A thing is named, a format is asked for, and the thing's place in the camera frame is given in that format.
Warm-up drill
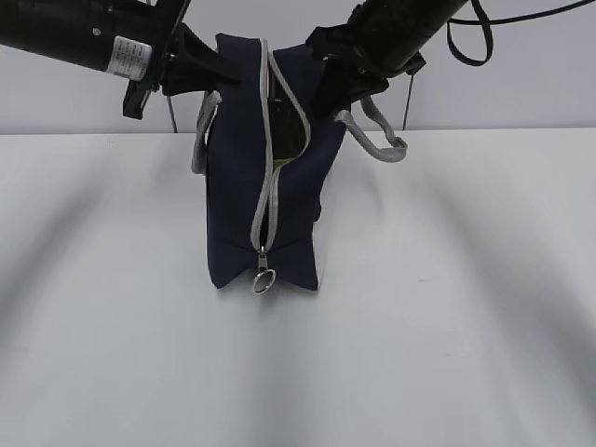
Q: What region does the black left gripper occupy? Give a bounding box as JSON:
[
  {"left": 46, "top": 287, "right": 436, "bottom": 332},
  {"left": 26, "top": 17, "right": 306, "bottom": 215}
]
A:
[{"left": 106, "top": 1, "right": 241, "bottom": 119}]

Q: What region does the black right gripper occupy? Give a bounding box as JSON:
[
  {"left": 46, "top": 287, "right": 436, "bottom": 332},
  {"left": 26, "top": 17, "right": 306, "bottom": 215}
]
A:
[{"left": 306, "top": 0, "right": 466, "bottom": 118}]

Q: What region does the navy blue lunch bag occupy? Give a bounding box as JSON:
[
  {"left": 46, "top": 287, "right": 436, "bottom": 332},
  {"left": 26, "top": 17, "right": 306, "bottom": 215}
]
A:
[{"left": 192, "top": 34, "right": 408, "bottom": 293}]

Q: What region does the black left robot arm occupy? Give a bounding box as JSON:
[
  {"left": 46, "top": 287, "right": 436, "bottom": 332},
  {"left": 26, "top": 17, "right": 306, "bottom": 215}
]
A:
[{"left": 1, "top": 0, "right": 240, "bottom": 119}]

